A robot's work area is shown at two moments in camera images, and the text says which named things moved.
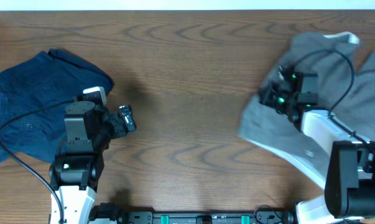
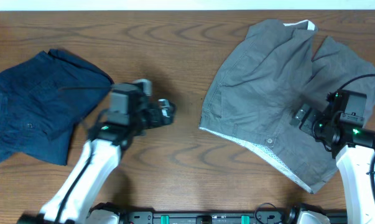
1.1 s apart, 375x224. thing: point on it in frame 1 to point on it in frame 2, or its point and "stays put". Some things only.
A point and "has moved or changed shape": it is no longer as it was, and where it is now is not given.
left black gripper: x=119 y=129 to x=165 y=119
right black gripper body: x=278 y=98 to x=313 y=115
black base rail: x=111 y=213 stays put
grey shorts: x=352 y=93 has moved or changed shape
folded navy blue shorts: x=50 y=76 stays put
